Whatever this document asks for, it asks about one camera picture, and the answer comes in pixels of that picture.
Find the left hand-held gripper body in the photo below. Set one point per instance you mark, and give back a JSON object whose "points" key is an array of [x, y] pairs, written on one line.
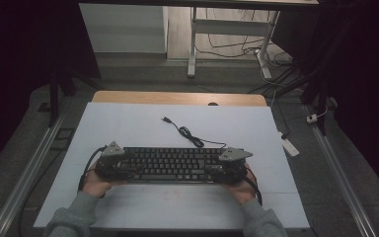
{"points": [[109, 168]]}

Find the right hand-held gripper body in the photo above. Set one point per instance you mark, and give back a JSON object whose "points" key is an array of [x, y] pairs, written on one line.
{"points": [[232, 173]]}

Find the black keyboard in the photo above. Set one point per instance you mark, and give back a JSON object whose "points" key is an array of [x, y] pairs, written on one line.
{"points": [[174, 163]]}

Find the person's right hand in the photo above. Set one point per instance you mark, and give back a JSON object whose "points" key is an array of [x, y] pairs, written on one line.
{"points": [[243, 192]]}

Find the person's left hand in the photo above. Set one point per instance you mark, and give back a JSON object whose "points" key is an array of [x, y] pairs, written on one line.
{"points": [[93, 186]]}

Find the white table cover board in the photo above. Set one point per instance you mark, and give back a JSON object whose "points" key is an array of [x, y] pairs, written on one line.
{"points": [[128, 128]]}

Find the black floor plate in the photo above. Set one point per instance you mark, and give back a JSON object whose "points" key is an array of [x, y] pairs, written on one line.
{"points": [[64, 140]]}

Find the black table grommet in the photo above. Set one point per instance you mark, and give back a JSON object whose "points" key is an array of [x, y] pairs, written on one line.
{"points": [[212, 104]]}

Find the white power strip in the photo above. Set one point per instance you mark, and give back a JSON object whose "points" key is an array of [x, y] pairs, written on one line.
{"points": [[291, 148]]}

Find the black metal stand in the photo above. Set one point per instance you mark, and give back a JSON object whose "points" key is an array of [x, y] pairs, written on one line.
{"points": [[322, 108], [54, 98]]}

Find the small white adapter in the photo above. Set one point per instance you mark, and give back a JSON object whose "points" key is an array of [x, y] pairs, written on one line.
{"points": [[311, 118]]}

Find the white cabinet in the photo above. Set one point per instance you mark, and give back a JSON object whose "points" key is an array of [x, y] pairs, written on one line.
{"points": [[125, 29]]}

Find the black curtain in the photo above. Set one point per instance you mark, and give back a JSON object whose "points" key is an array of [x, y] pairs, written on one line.
{"points": [[19, 49], [365, 65]]}

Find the aluminium rail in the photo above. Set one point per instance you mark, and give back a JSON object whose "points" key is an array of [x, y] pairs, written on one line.
{"points": [[339, 177], [23, 184]]}

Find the white frame desk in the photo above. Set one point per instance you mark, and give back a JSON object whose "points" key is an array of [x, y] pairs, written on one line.
{"points": [[227, 27]]}

